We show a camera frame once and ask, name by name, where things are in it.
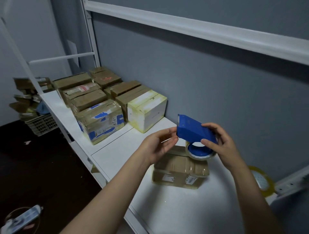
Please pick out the person's right forearm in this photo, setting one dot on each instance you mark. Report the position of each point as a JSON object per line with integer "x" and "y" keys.
{"x": 253, "y": 200}

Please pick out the blue-taped cardboard box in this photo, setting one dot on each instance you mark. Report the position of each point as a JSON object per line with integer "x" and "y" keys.
{"x": 101, "y": 120}

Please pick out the person's left thumb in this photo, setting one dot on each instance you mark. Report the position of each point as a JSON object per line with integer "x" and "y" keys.
{"x": 171, "y": 143}

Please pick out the white metal rack frame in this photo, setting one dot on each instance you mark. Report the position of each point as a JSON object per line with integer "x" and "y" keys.
{"x": 193, "y": 26}

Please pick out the person's left forearm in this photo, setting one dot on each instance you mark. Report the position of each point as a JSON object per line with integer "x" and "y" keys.
{"x": 108, "y": 195}

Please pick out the yellowish tape roll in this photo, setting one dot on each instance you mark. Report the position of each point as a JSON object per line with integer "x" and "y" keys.
{"x": 264, "y": 183}

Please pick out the group of brown cardboard boxes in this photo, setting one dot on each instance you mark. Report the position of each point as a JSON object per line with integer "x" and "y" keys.
{"x": 84, "y": 96}

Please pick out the blue cloth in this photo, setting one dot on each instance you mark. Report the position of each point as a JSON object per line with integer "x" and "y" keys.
{"x": 43, "y": 109}

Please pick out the white metal ladder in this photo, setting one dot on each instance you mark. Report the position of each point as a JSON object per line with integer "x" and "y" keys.
{"x": 60, "y": 57}

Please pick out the blue tape dispenser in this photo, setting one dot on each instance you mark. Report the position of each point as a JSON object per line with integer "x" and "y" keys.
{"x": 193, "y": 130}

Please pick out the smartphone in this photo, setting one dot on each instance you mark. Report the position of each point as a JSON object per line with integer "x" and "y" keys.
{"x": 23, "y": 219}

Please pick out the person's right thumb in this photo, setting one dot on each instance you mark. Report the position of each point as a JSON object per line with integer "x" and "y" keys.
{"x": 209, "y": 145}

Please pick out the clear packing tape roll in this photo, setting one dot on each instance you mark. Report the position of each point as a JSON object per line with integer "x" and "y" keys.
{"x": 199, "y": 155}

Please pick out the white taped box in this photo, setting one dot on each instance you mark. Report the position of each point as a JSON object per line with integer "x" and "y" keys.
{"x": 147, "y": 113}

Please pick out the paper sheet on wall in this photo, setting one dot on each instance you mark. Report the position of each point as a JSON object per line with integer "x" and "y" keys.
{"x": 72, "y": 51}

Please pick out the beige plastic crate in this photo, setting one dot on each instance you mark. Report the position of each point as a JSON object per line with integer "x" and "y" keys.
{"x": 42, "y": 125}

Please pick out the pile of flattened cardboard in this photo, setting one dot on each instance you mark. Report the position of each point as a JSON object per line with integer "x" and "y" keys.
{"x": 26, "y": 96}

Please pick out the person's left hand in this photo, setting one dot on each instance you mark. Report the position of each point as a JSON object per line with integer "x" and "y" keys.
{"x": 154, "y": 147}

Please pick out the small taped cardboard parcel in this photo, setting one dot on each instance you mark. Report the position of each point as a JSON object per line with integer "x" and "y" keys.
{"x": 178, "y": 173}

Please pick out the white metal side rail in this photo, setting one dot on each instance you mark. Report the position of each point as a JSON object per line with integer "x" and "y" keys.
{"x": 293, "y": 183}

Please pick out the person's right hand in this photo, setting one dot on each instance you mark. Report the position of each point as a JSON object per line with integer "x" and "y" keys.
{"x": 227, "y": 147}

